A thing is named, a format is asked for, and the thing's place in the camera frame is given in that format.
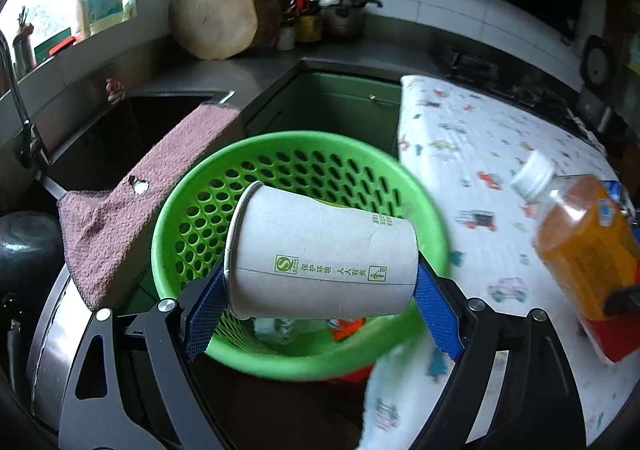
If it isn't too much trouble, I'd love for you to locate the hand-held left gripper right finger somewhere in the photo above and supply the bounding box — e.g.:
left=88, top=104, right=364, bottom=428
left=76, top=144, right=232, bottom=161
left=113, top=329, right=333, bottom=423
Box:
left=410, top=262, right=593, bottom=450

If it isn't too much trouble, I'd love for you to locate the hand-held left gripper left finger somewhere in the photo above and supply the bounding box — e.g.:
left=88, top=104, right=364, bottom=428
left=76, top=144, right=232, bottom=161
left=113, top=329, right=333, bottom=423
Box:
left=59, top=272, right=231, bottom=450

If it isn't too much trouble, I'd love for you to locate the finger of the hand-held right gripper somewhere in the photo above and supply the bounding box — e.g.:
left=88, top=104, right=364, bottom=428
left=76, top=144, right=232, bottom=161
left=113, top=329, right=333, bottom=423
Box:
left=602, top=286, right=640, bottom=319
left=606, top=180, right=633, bottom=219

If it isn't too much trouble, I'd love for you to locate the orange tea bottle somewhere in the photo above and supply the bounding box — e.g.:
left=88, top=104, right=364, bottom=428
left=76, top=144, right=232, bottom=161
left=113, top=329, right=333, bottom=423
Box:
left=510, top=150, right=640, bottom=365

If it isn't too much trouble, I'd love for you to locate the white paper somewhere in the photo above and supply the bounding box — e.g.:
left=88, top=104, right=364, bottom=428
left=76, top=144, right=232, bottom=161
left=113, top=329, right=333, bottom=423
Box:
left=252, top=317, right=331, bottom=347

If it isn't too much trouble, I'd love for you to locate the orange snack packet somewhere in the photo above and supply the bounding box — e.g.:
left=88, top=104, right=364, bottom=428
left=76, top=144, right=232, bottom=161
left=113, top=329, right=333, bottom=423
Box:
left=327, top=316, right=367, bottom=342

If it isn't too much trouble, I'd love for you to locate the white paper cup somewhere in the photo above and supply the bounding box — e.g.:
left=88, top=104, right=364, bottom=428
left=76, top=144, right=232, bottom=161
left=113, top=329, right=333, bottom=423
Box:
left=223, top=182, right=419, bottom=321

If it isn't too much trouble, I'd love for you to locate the green plastic basket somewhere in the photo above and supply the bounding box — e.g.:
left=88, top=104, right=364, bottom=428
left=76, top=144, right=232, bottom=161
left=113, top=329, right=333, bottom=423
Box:
left=151, top=130, right=451, bottom=381

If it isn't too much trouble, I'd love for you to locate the rice cooker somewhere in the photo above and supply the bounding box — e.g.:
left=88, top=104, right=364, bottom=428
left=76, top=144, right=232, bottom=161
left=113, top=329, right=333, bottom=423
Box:
left=575, top=34, right=621, bottom=131

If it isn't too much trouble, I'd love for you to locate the printed white tablecloth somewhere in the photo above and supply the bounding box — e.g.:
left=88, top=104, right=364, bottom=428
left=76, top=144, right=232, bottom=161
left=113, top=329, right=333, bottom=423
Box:
left=357, top=74, right=640, bottom=450

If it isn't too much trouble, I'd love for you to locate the pink towel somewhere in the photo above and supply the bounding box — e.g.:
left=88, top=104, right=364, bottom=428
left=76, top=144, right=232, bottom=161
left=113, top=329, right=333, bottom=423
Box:
left=57, top=100, right=241, bottom=311

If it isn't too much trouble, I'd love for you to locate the black gas stove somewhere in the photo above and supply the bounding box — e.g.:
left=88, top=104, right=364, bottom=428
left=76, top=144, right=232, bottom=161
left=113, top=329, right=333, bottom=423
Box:
left=440, top=47, right=591, bottom=125

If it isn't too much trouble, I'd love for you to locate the dark wok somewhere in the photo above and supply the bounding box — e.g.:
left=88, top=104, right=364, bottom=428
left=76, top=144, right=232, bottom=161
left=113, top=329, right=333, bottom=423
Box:
left=0, top=211, right=66, bottom=291

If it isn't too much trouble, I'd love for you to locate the kitchen sink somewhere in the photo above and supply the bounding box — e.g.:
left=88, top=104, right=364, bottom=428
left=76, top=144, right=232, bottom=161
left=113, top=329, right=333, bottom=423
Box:
left=45, top=90, right=236, bottom=193

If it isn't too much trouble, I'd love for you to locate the green kitchen cabinet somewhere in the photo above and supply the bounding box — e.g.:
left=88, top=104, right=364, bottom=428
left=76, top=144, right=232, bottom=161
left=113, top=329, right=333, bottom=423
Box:
left=245, top=72, right=403, bottom=161

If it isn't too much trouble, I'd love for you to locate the steel faucet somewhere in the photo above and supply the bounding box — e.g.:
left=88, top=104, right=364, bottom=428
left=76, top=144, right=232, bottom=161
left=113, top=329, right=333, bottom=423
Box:
left=0, top=30, right=51, bottom=168

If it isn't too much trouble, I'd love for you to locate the round wooden chopping block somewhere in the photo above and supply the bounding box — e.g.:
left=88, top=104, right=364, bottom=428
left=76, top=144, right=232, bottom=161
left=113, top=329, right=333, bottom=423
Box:
left=168, top=0, right=283, bottom=61

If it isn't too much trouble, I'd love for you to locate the steel pressure cooker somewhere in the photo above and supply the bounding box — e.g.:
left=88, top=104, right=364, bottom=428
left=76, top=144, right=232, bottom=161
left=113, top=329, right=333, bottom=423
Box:
left=320, top=0, right=383, bottom=41

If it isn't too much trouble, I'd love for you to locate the cup with brushes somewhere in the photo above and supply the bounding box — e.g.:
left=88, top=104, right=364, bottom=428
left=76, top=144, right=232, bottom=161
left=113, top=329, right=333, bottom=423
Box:
left=12, top=7, right=38, bottom=73

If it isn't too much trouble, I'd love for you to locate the white squeeze bottle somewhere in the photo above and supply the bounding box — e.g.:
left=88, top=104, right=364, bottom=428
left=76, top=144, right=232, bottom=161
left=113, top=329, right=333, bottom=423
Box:
left=71, top=0, right=92, bottom=41

